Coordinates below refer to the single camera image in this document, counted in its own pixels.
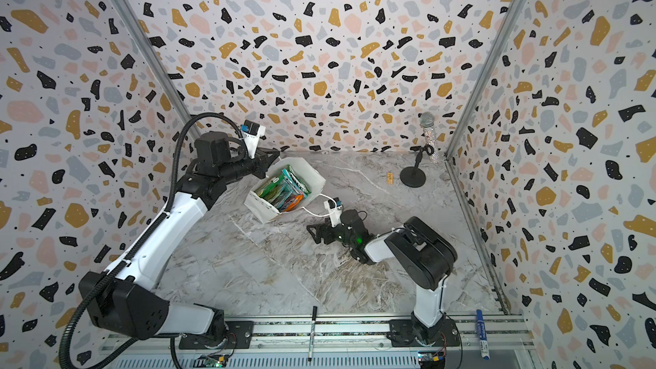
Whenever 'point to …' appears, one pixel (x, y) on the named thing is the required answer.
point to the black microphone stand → (412, 176)
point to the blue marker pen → (484, 350)
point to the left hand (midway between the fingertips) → (277, 147)
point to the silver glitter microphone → (427, 120)
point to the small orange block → (390, 178)
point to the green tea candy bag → (268, 190)
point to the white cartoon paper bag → (286, 186)
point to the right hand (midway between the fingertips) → (311, 219)
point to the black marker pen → (313, 332)
